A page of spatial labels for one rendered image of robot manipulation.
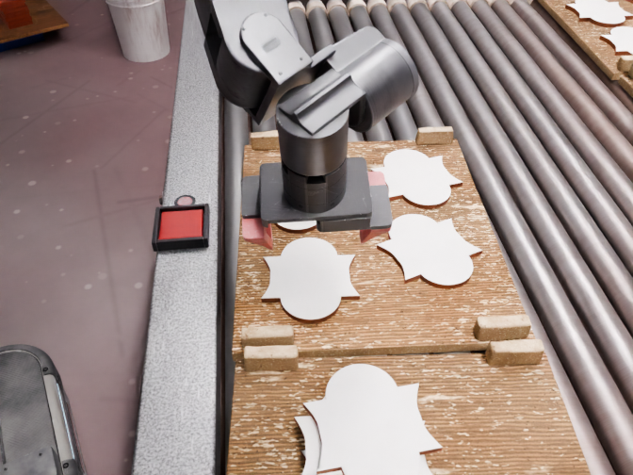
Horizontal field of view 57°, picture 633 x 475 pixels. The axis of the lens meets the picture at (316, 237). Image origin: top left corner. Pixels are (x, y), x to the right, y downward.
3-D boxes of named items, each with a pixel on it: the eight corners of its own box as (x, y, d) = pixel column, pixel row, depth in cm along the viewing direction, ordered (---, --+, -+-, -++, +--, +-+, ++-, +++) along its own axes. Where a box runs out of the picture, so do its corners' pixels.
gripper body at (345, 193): (261, 174, 58) (252, 123, 51) (365, 168, 58) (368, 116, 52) (262, 231, 54) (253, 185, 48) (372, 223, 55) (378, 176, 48)
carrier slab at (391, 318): (233, 362, 67) (231, 353, 66) (245, 152, 97) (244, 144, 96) (533, 349, 69) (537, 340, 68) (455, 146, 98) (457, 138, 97)
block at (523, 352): (487, 367, 65) (493, 352, 63) (483, 352, 66) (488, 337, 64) (541, 365, 65) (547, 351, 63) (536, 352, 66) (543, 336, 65)
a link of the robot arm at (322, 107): (259, 100, 45) (311, 141, 43) (323, 55, 47) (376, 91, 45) (267, 156, 51) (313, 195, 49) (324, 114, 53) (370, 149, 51)
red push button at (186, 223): (159, 247, 82) (157, 239, 81) (163, 219, 86) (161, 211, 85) (203, 243, 82) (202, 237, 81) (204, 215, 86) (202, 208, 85)
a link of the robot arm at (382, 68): (217, 79, 51) (230, 25, 43) (312, 16, 55) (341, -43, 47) (304, 186, 52) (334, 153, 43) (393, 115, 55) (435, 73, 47)
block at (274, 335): (241, 352, 66) (238, 338, 64) (241, 339, 68) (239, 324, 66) (294, 351, 67) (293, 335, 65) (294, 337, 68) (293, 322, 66)
